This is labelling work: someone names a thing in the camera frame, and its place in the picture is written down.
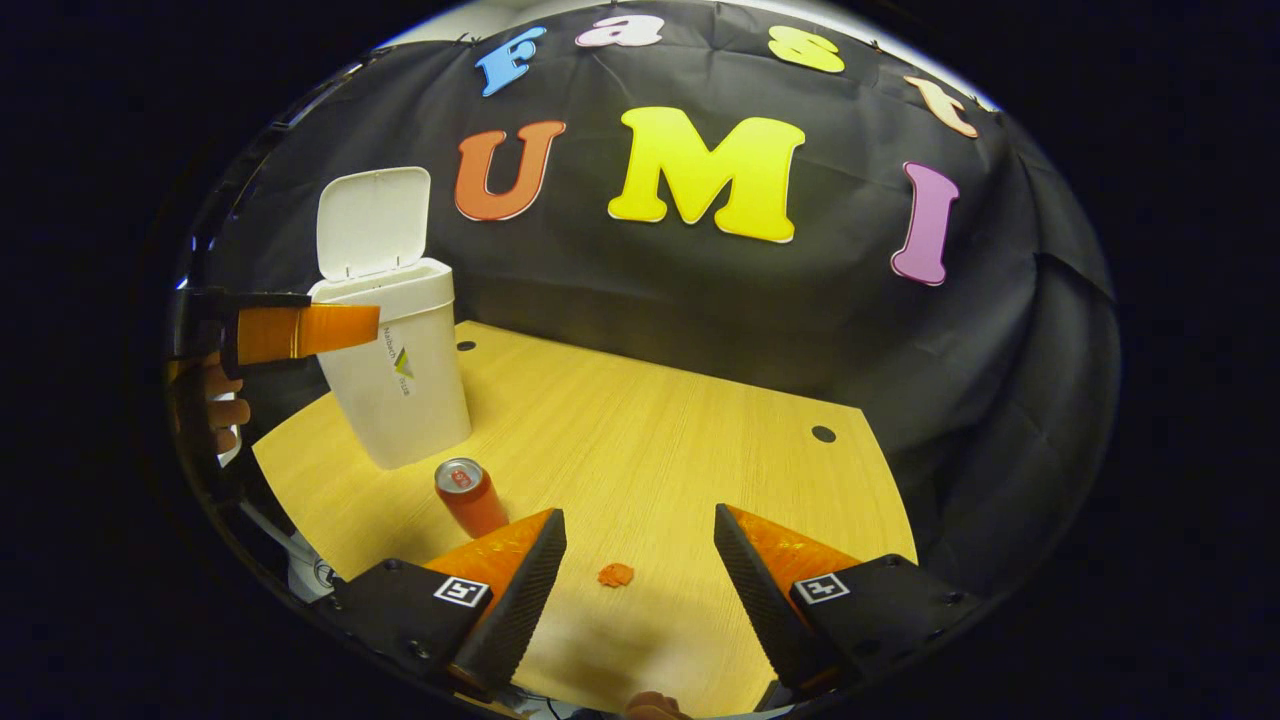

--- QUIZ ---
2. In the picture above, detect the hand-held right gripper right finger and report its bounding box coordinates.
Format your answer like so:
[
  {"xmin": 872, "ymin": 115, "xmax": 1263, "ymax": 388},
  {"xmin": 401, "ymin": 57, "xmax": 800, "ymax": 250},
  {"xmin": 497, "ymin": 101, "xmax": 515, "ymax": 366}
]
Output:
[{"xmin": 713, "ymin": 503, "xmax": 986, "ymax": 701}]

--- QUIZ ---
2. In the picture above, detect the black backdrop cloth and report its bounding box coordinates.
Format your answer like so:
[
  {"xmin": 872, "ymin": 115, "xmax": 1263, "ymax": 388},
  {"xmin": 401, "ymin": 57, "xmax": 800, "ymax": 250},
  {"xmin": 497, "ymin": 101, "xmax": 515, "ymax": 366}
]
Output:
[{"xmin": 175, "ymin": 0, "xmax": 1121, "ymax": 601}]

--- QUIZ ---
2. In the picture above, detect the white desktop garbage bin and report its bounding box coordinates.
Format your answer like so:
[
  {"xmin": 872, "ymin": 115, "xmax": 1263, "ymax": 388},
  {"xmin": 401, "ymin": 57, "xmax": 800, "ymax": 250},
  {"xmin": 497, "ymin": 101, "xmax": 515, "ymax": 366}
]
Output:
[{"xmin": 307, "ymin": 167, "xmax": 473, "ymax": 471}]

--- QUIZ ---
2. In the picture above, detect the wooden desktop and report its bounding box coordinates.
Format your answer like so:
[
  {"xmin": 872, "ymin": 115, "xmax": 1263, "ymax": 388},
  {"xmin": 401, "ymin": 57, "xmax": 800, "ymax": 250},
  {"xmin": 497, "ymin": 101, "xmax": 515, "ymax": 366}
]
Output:
[{"xmin": 250, "ymin": 320, "xmax": 919, "ymax": 719}]

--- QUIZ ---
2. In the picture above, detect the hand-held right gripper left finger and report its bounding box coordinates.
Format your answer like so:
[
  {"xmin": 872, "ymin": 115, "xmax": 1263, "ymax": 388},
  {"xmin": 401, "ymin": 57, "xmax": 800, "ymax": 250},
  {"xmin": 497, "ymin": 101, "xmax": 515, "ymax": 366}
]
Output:
[{"xmin": 315, "ymin": 508, "xmax": 568, "ymax": 701}]

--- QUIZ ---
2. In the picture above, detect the red pop can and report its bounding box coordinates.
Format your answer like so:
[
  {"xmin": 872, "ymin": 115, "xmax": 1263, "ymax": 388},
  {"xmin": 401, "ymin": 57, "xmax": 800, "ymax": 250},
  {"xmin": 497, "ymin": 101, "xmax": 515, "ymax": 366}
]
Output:
[{"xmin": 434, "ymin": 457, "xmax": 511, "ymax": 541}]

